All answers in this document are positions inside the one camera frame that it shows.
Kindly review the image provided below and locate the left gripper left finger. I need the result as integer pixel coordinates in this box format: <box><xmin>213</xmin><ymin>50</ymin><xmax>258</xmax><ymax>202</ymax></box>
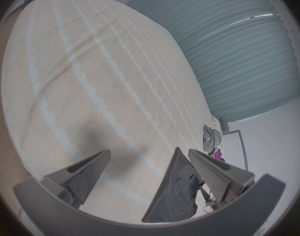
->
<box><xmin>41</xmin><ymin>149</ymin><xmax>111</xmax><ymax>205</ymax></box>

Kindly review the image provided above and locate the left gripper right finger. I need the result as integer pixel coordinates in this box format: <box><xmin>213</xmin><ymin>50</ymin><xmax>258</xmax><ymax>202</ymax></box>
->
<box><xmin>188</xmin><ymin>149</ymin><xmax>255</xmax><ymax>203</ymax></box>

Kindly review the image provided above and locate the black T-shirt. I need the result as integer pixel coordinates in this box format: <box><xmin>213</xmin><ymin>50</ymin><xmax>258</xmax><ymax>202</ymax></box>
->
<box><xmin>141</xmin><ymin>147</ymin><xmax>202</xmax><ymax>224</ymax></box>

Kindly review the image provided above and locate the bed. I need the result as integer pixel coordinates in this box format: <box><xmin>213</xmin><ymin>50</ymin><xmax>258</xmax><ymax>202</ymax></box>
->
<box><xmin>0</xmin><ymin>0</ymin><xmax>249</xmax><ymax>224</ymax></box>

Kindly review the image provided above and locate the purple garment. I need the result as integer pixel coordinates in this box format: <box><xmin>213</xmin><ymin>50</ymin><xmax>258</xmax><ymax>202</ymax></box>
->
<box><xmin>214</xmin><ymin>149</ymin><xmax>226</xmax><ymax>163</ymax></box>

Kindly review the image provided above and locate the grey garment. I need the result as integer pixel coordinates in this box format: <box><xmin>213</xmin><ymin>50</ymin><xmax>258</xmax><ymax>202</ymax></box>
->
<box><xmin>202</xmin><ymin>124</ymin><xmax>223</xmax><ymax>153</ymax></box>

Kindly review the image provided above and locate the white printed pillow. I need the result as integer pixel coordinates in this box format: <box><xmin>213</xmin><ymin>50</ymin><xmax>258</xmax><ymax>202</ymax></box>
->
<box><xmin>211</xmin><ymin>115</ymin><xmax>221</xmax><ymax>130</ymax></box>

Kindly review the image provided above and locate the blue-green curtain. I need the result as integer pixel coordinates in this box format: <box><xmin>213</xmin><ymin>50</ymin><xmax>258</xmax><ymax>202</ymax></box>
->
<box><xmin>127</xmin><ymin>0</ymin><xmax>274</xmax><ymax>49</ymax></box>
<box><xmin>181</xmin><ymin>14</ymin><xmax>300</xmax><ymax>121</ymax></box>

